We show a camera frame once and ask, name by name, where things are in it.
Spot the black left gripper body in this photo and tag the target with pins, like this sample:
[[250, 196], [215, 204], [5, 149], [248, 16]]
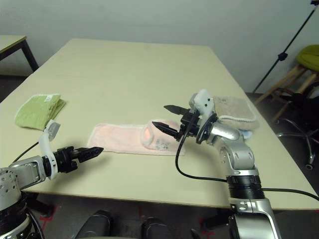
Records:
[[64, 159]]

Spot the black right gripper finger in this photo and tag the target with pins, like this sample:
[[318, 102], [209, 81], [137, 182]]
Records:
[[165, 129], [177, 110]]

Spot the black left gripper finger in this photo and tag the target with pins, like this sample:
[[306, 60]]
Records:
[[89, 150], [87, 157]]

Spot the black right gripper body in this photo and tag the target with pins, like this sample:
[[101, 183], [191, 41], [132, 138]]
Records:
[[189, 124]]

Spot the pink towel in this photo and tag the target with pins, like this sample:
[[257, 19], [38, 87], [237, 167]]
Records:
[[117, 139]]

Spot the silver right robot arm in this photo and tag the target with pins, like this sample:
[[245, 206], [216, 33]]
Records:
[[239, 154]]

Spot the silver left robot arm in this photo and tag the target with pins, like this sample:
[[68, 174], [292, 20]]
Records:
[[22, 171]]

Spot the beige towel with white trim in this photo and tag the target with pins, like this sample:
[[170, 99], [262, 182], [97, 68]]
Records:
[[236, 109]]

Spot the green towel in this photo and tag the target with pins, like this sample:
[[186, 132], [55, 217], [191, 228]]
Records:
[[37, 112]]

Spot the black table base bar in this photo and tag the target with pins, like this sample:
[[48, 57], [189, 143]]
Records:
[[216, 220], [40, 204]]

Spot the black left robot foot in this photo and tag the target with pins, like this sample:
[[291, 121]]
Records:
[[96, 224]]

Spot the black robot foot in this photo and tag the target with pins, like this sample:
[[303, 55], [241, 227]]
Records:
[[96, 224], [155, 227]]

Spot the black right robot foot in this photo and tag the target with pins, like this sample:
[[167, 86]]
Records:
[[155, 227]]

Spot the black tripod stand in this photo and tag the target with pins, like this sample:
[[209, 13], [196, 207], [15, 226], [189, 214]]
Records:
[[282, 56]]

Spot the office chair base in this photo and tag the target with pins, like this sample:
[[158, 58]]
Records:
[[304, 104]]

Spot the beige side table black legs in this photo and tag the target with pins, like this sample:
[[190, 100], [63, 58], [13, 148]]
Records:
[[12, 42]]

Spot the green stool with wooden legs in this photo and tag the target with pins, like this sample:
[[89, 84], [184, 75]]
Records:
[[309, 56]]

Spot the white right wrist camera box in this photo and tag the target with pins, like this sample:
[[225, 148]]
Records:
[[203, 100]]

